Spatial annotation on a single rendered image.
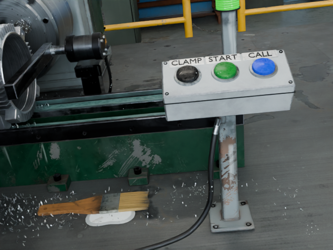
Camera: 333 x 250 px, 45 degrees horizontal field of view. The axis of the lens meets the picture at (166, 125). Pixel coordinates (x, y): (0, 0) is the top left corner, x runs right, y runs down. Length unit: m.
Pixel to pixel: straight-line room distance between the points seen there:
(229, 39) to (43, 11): 0.46
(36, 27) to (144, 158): 0.43
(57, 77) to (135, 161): 0.58
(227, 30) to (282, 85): 0.55
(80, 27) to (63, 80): 0.18
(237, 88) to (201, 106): 0.05
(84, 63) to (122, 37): 3.04
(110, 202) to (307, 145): 0.42
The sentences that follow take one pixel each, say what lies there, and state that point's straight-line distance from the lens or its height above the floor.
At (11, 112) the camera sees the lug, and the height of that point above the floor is 0.96.
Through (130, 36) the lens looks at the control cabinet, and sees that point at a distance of 3.97.
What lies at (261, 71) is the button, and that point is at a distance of 0.54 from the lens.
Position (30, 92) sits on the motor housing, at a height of 0.96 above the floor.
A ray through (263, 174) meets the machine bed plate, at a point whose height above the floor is 0.80.
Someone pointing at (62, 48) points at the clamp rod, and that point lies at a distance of 0.94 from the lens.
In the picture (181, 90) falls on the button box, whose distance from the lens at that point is 0.53.
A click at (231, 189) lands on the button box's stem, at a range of 0.65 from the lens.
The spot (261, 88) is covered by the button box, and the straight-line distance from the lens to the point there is 0.53.
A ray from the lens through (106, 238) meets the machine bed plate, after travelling 0.70.
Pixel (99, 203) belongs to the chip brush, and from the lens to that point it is 0.76.
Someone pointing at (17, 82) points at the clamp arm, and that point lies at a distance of 0.76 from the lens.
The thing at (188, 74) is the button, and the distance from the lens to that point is 0.53.
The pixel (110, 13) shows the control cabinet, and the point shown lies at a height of 0.49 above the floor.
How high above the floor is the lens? 1.26
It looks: 27 degrees down
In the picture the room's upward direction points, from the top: 7 degrees counter-clockwise
